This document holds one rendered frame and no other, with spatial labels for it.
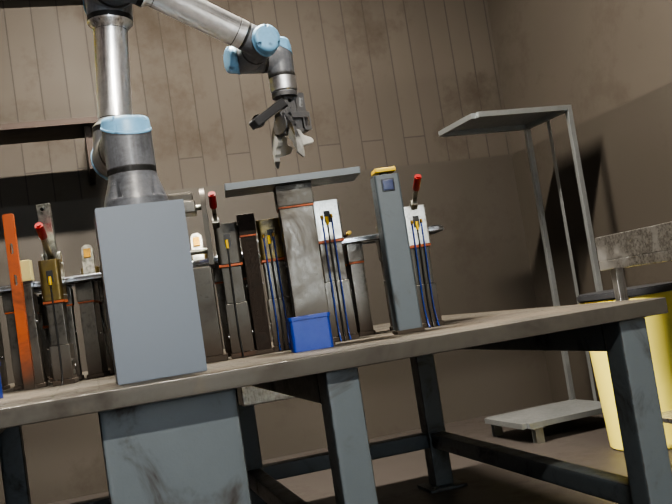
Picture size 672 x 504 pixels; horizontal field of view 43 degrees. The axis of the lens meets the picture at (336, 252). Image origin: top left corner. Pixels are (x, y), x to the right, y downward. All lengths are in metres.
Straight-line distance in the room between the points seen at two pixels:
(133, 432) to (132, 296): 0.30
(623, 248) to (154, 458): 2.02
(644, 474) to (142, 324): 1.28
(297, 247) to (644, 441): 1.01
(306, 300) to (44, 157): 2.95
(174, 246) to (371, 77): 3.57
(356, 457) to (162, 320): 0.54
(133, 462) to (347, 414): 0.48
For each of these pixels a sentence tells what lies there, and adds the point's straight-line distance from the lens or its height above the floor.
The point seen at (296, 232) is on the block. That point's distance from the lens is 2.32.
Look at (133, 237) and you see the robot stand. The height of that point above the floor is 1.02.
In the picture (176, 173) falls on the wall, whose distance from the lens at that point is 5.03.
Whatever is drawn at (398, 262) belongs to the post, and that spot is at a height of 0.89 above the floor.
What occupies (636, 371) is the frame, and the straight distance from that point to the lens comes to 2.30.
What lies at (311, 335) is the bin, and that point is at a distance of 2.20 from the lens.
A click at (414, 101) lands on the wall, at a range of 5.49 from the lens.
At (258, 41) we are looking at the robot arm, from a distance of 2.26.
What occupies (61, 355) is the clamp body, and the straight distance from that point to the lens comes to 2.52.
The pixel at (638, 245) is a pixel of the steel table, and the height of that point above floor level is 0.85.
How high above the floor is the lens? 0.80
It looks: 4 degrees up
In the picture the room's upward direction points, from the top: 9 degrees counter-clockwise
